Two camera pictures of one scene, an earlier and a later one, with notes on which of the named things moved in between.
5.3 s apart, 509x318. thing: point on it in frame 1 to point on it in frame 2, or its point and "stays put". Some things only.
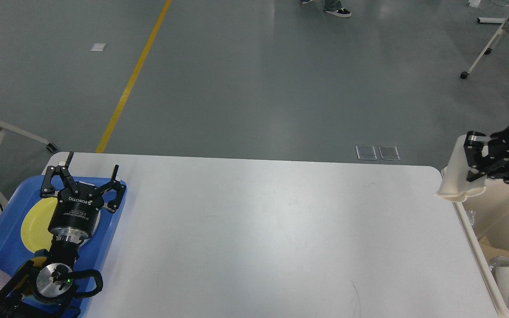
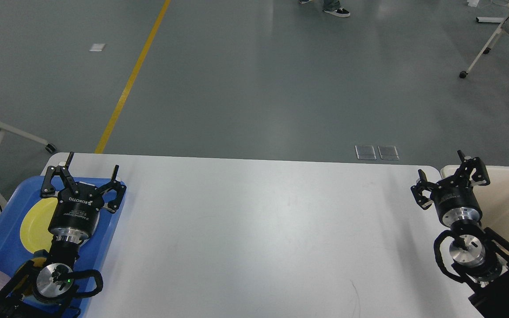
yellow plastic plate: (34, 231) stays put
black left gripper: (77, 212) stays put
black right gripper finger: (507, 166) to (417, 190)
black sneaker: (342, 12) stays put
